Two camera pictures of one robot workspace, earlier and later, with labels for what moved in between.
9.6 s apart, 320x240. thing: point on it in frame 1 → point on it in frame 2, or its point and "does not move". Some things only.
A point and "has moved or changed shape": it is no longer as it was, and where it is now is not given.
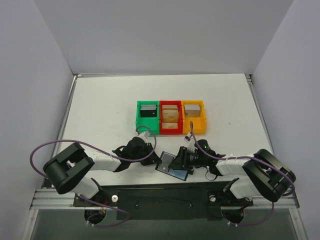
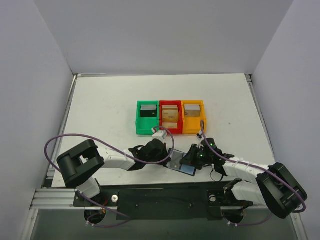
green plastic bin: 147,124 does not move
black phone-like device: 180,173 has moved or changed shape
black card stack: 148,111 does not move
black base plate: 194,201 does not move
